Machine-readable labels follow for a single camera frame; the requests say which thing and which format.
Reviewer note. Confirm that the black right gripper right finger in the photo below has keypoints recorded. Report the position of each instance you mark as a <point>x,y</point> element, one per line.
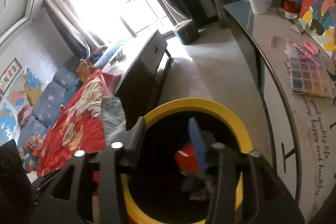
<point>265,198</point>

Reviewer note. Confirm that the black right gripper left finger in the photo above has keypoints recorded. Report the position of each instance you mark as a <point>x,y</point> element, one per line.
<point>90,185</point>

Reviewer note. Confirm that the red plastic bag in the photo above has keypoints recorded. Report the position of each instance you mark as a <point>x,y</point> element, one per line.
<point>186,159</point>

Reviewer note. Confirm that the yellow rimmed black trash bin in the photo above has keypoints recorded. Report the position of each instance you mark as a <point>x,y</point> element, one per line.
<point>218,111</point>

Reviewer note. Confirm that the pile of clothes on sofa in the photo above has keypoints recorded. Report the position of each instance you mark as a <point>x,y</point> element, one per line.
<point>29,153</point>

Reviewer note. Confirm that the red floral blanket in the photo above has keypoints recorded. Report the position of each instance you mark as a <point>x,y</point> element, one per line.
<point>79,126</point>

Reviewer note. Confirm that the world map poster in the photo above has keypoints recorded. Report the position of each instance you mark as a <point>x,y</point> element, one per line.
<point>8,123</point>

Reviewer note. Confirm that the china map poster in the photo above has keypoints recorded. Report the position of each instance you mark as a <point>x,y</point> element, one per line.
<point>23,83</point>

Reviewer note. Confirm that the blue sofa with hearts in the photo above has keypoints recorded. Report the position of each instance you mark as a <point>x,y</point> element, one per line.
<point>58,92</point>

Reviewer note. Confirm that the yellow cushion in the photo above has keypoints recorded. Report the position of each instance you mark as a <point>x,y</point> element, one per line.
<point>33,95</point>

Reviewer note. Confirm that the framed calligraphy scroll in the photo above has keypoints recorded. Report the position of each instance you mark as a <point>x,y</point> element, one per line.
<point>9,75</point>

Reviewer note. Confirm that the brown paper bag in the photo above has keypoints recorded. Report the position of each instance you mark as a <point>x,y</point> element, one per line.
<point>85,70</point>

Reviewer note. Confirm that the colourful bead organizer box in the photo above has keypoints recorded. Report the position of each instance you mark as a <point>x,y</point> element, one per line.
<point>307,73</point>

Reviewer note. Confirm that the dark coffee table with drawers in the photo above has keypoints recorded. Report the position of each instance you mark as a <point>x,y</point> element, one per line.
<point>142,64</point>

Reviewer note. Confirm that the blue storage stool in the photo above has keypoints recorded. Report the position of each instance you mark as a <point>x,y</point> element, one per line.
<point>187,32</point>

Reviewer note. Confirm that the colourful painting canvas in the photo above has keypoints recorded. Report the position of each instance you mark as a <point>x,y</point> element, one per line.
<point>317,18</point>

